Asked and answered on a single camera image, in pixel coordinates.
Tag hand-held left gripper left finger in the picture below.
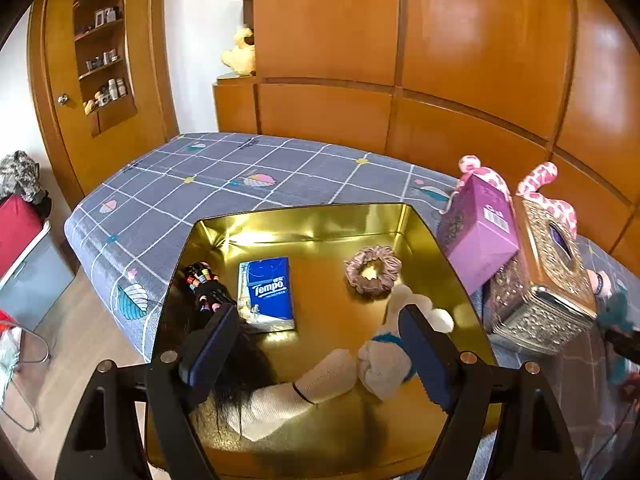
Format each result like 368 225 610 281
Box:
55 302 242 480

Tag gold metal tray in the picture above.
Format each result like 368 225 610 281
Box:
145 202 501 473

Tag teal cloth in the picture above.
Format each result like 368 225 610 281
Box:
0 332 22 403

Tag camouflage cloth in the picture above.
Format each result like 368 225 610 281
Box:
0 151 52 216

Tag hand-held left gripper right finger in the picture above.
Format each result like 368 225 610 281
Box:
399 304 583 480

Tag metal clothes hanger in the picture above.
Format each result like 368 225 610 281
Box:
0 317 52 432

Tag red bag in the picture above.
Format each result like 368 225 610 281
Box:
0 194 45 278

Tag beige cloth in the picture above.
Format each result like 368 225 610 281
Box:
225 349 360 443

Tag wooden door with shelf niche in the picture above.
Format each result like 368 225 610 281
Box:
27 0 181 211

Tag pink spotted plush toy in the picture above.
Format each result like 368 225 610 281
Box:
457 155 613 296

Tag white plush toy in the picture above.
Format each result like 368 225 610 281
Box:
356 284 455 402

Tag purple cardboard box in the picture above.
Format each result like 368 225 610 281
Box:
437 172 521 297

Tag grey storage box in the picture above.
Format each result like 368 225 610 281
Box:
0 220 77 333

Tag black hairpiece with coloured beads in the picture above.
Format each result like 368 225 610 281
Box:
182 260 281 441

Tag shelf of small bottles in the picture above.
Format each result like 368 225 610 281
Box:
75 5 130 116

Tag blue tissue packet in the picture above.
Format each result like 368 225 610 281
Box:
236 256 297 333

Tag bed with grey plaid sheet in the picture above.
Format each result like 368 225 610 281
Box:
65 132 640 480

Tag yellow plush toy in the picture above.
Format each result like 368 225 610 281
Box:
221 26 257 77

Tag brown satin scrunchie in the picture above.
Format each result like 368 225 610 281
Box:
345 245 403 300

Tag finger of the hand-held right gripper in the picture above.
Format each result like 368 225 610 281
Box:
604 326 640 359

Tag wooden wardrobe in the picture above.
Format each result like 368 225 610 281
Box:
212 0 640 266

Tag ornate gold tissue box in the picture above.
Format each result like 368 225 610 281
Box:
482 195 600 357

